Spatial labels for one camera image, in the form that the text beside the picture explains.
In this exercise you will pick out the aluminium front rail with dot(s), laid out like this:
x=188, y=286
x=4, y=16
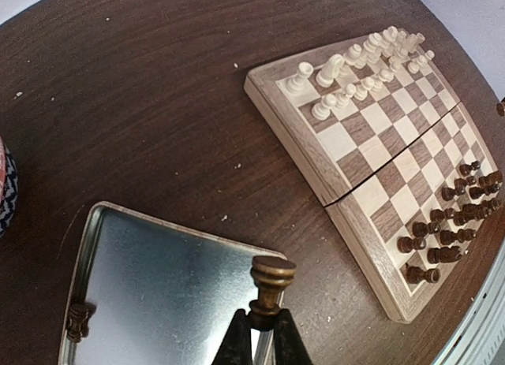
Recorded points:
x=479, y=338

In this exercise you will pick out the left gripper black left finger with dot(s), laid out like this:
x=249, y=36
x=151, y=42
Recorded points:
x=236, y=347

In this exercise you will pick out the metal tray wooden rim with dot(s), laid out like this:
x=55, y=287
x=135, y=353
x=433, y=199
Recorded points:
x=156, y=292

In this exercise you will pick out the black chess piece corner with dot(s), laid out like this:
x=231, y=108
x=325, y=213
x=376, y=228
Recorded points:
x=415, y=275

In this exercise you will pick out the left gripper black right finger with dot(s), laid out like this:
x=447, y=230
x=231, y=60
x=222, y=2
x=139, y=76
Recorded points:
x=288, y=345

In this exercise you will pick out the black pawn file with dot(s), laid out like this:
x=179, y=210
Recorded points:
x=466, y=169
x=448, y=193
x=438, y=215
x=465, y=182
x=421, y=229

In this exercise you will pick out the wooden chess board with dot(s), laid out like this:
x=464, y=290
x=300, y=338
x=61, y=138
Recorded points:
x=377, y=131

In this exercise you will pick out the red patterned bowl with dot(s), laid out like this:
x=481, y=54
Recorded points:
x=9, y=187

